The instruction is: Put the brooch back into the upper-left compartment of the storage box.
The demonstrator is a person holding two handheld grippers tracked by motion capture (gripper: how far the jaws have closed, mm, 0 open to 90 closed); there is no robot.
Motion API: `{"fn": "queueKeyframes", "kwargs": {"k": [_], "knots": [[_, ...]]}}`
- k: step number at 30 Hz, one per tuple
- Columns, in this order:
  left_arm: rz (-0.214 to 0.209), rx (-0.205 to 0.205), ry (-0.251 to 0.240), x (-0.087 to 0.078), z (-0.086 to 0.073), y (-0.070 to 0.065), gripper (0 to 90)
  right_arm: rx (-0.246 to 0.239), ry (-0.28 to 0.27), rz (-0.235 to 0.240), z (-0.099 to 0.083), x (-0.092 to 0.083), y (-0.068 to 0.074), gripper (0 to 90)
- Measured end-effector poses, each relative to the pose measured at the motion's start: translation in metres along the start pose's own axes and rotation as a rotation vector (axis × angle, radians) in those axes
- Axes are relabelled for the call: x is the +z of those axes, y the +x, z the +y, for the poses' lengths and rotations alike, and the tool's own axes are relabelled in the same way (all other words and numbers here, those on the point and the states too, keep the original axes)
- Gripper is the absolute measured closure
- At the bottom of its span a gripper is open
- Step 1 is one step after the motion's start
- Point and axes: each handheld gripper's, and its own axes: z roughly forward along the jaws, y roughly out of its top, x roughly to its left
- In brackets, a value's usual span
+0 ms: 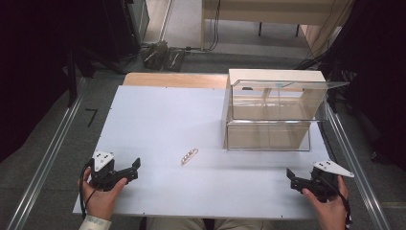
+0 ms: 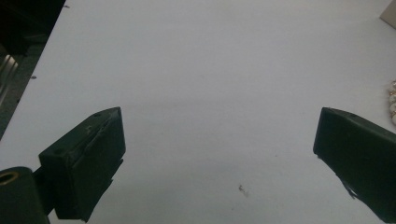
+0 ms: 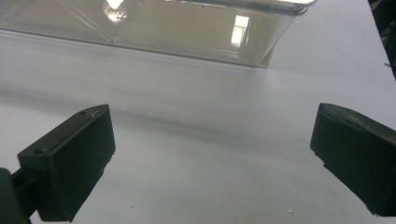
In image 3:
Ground clear plastic storage box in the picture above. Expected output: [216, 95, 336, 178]
[0, 0, 318, 68]

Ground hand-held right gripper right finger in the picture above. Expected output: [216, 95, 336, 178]
[309, 103, 396, 217]

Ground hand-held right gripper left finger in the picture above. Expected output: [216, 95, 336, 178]
[17, 104, 117, 223]

